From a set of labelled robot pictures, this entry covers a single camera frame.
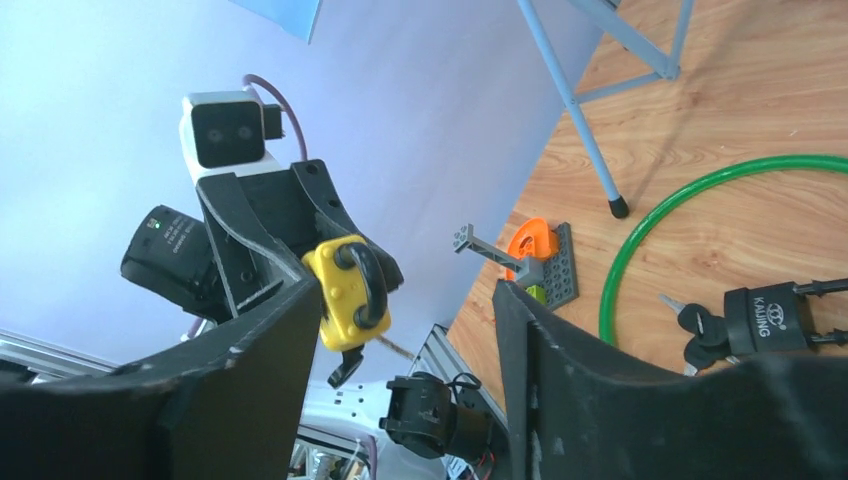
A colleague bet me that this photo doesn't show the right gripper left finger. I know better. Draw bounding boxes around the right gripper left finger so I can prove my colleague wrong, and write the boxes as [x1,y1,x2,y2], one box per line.
[1,279,321,479]

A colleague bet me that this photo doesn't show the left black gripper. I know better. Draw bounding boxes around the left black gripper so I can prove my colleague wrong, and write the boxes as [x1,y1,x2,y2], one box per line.
[196,159,404,318]

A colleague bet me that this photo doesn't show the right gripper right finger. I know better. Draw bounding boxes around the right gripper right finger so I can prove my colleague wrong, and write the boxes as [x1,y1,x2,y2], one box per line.
[492,280,847,479]

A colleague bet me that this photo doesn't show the yellow padlock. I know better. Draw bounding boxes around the yellow padlock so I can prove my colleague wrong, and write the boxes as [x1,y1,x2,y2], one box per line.
[302,235,392,352]

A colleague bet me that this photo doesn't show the yellow padlock keys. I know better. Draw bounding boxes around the yellow padlock keys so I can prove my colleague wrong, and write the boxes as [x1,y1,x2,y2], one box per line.
[327,345,364,389]

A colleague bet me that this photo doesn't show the black padlock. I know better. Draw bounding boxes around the black padlock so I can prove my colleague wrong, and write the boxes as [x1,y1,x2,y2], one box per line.
[723,278,847,357]

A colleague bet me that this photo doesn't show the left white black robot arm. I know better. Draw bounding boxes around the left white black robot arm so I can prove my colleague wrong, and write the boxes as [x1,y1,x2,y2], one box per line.
[1,159,404,479]

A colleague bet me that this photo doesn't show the orange grey brick toy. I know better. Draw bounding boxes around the orange grey brick toy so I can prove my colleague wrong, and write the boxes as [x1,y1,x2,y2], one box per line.
[452,217,579,310]

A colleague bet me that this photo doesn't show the light blue music stand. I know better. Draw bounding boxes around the light blue music stand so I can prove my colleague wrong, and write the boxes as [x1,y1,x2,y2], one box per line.
[228,0,697,220]

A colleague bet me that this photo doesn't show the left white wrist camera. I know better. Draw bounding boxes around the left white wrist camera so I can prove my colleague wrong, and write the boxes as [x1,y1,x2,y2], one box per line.
[178,90,283,184]

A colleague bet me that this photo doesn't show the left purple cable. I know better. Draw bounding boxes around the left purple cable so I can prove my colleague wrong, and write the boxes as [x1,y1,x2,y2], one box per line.
[241,74,309,164]

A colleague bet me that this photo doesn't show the green cable lock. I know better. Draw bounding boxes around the green cable lock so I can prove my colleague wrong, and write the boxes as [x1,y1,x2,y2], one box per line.
[598,154,847,347]

